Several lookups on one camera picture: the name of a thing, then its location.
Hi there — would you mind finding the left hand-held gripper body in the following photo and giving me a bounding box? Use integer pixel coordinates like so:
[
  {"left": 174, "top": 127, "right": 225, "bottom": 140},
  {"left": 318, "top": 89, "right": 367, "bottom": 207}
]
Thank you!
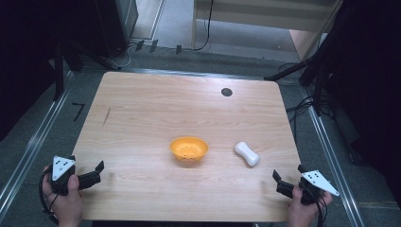
[{"left": 49, "top": 155, "right": 102, "bottom": 197}]

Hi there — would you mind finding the white floor cable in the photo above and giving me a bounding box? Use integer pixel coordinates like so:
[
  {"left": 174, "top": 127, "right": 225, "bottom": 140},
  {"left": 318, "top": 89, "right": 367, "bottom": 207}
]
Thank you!
[{"left": 116, "top": 43, "right": 137, "bottom": 70}]

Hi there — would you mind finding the dark cabinet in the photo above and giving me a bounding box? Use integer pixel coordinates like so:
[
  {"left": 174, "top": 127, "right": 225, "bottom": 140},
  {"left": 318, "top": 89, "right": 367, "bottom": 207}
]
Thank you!
[{"left": 93, "top": 0, "right": 140, "bottom": 60}]

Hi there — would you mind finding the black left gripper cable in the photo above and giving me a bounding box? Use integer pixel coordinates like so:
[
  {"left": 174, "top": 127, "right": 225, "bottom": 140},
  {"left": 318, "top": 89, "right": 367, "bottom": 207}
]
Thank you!
[{"left": 38, "top": 166, "right": 61, "bottom": 225}]

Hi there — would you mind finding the black metal stand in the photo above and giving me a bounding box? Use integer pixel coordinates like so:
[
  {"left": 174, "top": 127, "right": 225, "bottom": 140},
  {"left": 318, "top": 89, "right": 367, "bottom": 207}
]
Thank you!
[{"left": 52, "top": 40, "right": 65, "bottom": 102}]

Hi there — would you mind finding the black stand frame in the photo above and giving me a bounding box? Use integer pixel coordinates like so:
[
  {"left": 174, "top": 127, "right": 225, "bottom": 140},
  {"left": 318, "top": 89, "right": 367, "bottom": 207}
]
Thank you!
[{"left": 264, "top": 0, "right": 363, "bottom": 117}]

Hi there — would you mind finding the black floor cables bundle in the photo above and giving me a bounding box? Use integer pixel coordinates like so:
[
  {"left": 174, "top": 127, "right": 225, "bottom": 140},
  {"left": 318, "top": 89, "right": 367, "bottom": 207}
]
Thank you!
[{"left": 284, "top": 61, "right": 336, "bottom": 137}]

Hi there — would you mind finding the person's right hand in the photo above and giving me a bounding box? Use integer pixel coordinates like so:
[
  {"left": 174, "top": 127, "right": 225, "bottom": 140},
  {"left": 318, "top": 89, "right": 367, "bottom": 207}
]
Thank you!
[{"left": 286, "top": 185, "right": 334, "bottom": 227}]

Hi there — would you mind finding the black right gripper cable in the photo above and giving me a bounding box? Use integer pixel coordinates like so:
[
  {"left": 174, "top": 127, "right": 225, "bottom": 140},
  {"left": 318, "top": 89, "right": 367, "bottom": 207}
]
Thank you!
[{"left": 314, "top": 196, "right": 329, "bottom": 227}]

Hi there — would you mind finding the white bone-shaped bottle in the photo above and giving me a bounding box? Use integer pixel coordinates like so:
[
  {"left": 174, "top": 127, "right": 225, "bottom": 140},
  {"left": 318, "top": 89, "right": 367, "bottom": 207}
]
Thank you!
[{"left": 234, "top": 140, "right": 261, "bottom": 168}]

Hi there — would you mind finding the black hanging cable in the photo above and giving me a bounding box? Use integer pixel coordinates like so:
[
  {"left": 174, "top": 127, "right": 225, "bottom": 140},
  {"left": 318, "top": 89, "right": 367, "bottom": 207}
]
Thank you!
[{"left": 192, "top": 0, "right": 216, "bottom": 52}]

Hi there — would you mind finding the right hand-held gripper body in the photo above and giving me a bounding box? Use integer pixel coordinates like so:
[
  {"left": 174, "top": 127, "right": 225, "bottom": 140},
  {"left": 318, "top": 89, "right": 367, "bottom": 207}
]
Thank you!
[{"left": 276, "top": 169, "right": 340, "bottom": 205}]

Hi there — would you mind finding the orange plastic bowl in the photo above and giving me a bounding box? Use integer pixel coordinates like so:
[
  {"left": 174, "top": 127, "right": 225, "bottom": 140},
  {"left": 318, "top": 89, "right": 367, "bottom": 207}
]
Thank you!
[{"left": 169, "top": 135, "right": 210, "bottom": 163}]

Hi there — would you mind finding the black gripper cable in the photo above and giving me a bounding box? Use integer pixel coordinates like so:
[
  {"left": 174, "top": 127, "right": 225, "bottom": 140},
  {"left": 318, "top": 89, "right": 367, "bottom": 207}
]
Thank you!
[
  {"left": 38, "top": 166, "right": 61, "bottom": 225},
  {"left": 314, "top": 196, "right": 329, "bottom": 227}
]

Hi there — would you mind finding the metal floor rail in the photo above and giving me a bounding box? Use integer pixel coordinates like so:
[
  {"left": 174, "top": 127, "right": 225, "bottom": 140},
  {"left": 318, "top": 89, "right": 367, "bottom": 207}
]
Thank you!
[
  {"left": 302, "top": 87, "right": 367, "bottom": 227},
  {"left": 0, "top": 70, "right": 76, "bottom": 219},
  {"left": 121, "top": 67, "right": 267, "bottom": 80}
]

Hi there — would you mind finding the person's left hand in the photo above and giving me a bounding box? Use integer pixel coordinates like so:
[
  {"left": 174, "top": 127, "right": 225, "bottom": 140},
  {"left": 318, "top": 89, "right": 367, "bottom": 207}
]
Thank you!
[{"left": 42, "top": 166, "right": 84, "bottom": 227}]

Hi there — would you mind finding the white furniture frame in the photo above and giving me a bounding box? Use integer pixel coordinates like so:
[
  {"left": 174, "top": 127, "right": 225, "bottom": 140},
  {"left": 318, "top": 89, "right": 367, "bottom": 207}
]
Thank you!
[{"left": 191, "top": 0, "right": 344, "bottom": 61}]

